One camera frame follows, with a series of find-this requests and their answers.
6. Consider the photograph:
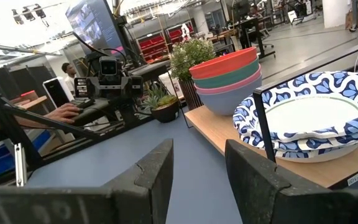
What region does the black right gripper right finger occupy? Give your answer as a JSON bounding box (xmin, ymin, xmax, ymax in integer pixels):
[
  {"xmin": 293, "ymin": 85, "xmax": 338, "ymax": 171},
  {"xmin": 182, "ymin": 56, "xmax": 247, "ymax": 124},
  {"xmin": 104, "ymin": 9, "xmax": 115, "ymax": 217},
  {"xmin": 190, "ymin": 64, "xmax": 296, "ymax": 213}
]
[{"xmin": 225, "ymin": 139, "xmax": 358, "ymax": 224}]

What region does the red storage bin rack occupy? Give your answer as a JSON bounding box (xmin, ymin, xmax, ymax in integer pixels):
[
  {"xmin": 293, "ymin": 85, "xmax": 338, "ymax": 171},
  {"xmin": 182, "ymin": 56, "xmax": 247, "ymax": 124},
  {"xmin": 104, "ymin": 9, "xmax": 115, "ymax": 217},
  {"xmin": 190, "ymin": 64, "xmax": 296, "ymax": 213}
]
[
  {"xmin": 166, "ymin": 21, "xmax": 195, "ymax": 44},
  {"xmin": 137, "ymin": 29, "xmax": 170, "ymax": 63}
]

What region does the green bowl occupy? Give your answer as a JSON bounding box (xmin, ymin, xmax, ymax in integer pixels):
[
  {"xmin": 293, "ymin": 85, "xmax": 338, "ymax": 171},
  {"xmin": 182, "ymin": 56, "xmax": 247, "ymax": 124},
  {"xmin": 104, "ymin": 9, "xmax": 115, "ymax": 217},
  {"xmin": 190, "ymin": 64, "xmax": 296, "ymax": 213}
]
[{"xmin": 192, "ymin": 57, "xmax": 260, "ymax": 90}]

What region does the person's forearm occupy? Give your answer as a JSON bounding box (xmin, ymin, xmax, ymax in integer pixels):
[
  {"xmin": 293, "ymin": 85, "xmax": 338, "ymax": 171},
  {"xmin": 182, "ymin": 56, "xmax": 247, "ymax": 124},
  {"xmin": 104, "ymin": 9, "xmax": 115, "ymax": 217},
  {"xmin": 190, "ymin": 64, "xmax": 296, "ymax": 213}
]
[{"xmin": 0, "ymin": 104, "xmax": 48, "ymax": 130}]

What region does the blue storage bin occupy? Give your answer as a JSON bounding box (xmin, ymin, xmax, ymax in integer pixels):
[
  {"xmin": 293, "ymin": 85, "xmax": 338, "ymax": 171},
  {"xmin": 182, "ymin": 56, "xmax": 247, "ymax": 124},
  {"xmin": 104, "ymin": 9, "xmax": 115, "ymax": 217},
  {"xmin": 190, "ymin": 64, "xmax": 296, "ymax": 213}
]
[{"xmin": 0, "ymin": 129, "xmax": 54, "ymax": 178}]

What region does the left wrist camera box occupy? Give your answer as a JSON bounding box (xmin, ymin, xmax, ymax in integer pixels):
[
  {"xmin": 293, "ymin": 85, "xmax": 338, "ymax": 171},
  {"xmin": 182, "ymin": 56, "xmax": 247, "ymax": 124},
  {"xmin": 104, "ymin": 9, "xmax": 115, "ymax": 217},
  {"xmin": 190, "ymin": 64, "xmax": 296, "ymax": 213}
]
[{"xmin": 99, "ymin": 55, "xmax": 120, "ymax": 78}]

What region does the person's hand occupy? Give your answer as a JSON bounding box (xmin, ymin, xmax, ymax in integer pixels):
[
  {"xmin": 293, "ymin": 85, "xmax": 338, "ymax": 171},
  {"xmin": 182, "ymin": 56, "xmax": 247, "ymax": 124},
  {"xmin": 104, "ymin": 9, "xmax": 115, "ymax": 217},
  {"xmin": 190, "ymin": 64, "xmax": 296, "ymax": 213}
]
[{"xmin": 44, "ymin": 103, "xmax": 83, "ymax": 124}]

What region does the blue bowl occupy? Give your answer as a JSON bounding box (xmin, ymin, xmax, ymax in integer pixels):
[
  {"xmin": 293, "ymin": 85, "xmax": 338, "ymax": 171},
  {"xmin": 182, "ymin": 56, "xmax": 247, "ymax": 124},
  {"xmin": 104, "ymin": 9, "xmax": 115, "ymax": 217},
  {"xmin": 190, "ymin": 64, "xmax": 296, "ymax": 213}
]
[{"xmin": 196, "ymin": 74, "xmax": 263, "ymax": 116}]

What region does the large dark monitor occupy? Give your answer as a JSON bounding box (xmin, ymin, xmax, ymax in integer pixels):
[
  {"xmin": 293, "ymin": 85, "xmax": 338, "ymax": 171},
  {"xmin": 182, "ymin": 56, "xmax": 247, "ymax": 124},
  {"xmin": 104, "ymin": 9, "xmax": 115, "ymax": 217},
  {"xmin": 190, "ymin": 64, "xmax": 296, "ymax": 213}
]
[{"xmin": 65, "ymin": 0, "xmax": 127, "ymax": 55}]

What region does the white-framed screen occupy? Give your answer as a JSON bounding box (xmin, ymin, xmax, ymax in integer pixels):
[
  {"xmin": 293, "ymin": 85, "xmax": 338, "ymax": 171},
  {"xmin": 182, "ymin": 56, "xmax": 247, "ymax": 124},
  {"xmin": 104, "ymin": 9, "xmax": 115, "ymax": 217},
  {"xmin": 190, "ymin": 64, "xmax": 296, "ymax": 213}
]
[{"xmin": 42, "ymin": 77, "xmax": 76, "ymax": 109}]

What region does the person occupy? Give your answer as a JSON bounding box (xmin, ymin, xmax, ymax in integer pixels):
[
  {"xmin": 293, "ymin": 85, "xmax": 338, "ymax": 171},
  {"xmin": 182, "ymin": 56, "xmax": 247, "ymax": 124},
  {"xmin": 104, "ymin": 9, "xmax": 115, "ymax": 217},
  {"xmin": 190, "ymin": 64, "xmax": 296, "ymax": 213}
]
[
  {"xmin": 61, "ymin": 62, "xmax": 78, "ymax": 94},
  {"xmin": 249, "ymin": 4, "xmax": 264, "ymax": 20}
]

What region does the red bowl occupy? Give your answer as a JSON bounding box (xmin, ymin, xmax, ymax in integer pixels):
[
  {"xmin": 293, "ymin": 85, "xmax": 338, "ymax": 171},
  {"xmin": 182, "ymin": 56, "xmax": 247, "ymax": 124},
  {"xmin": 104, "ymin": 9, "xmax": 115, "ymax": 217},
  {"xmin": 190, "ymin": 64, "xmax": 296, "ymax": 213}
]
[{"xmin": 188, "ymin": 46, "xmax": 259, "ymax": 80}]

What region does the black background desk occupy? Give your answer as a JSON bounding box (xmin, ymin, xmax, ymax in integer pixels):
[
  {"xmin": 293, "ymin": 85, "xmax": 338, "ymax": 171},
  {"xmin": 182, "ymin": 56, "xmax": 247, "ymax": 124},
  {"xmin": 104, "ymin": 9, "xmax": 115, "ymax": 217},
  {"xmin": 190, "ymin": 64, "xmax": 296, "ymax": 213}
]
[{"xmin": 237, "ymin": 17, "xmax": 276, "ymax": 59}]

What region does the blue white patterned paper plate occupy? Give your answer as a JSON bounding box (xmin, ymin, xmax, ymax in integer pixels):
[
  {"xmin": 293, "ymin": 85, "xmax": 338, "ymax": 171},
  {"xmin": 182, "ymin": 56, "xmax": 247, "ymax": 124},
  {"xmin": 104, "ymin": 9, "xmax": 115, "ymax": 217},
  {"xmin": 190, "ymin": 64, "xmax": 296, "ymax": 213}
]
[
  {"xmin": 237, "ymin": 124, "xmax": 358, "ymax": 152},
  {"xmin": 273, "ymin": 142, "xmax": 358, "ymax": 164},
  {"xmin": 233, "ymin": 70, "xmax": 358, "ymax": 143}
]

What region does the pink bowl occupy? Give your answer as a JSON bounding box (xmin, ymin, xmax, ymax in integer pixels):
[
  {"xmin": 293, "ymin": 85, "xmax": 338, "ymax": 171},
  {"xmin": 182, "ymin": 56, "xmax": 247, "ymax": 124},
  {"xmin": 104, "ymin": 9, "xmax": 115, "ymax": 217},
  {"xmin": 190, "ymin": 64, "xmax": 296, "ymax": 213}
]
[{"xmin": 194, "ymin": 65, "xmax": 262, "ymax": 96}]

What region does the flowering potted plant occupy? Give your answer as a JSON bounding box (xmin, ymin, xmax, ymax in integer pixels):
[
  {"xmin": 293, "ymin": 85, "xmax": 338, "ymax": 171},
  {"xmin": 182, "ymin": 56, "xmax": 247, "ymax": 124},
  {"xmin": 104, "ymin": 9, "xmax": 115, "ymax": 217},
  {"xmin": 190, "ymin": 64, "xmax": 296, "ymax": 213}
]
[{"xmin": 169, "ymin": 37, "xmax": 217, "ymax": 111}]

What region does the black track spotlight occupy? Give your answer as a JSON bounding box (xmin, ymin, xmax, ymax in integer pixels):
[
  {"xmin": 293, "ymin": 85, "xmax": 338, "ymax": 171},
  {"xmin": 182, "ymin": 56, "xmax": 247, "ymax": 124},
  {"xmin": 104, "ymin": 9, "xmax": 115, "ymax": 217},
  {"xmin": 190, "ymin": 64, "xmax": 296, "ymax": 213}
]
[
  {"xmin": 32, "ymin": 2, "xmax": 50, "ymax": 27},
  {"xmin": 22, "ymin": 6, "xmax": 37, "ymax": 22},
  {"xmin": 11, "ymin": 8, "xmax": 24, "ymax": 25}
]

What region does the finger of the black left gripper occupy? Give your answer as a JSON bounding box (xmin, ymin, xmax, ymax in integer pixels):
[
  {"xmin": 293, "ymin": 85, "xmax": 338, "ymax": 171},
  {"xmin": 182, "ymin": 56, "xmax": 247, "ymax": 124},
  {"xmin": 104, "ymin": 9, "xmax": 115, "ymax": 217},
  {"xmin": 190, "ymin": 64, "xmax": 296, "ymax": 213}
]
[
  {"xmin": 131, "ymin": 75, "xmax": 144, "ymax": 98},
  {"xmin": 74, "ymin": 77, "xmax": 88, "ymax": 98}
]

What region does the small succulent in dark pot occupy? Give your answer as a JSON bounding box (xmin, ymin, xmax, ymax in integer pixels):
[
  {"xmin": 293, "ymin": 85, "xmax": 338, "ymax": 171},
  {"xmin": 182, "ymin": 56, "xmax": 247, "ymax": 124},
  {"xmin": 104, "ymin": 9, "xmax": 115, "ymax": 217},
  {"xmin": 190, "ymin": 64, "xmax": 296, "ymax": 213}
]
[{"xmin": 143, "ymin": 83, "xmax": 180, "ymax": 124}]

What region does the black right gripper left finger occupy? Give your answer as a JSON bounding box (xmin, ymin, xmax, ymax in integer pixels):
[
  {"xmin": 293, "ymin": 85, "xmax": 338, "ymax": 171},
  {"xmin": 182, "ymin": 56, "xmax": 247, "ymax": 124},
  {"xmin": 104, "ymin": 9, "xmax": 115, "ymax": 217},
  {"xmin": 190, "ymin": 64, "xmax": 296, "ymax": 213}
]
[{"xmin": 0, "ymin": 138, "xmax": 174, "ymax": 224}]

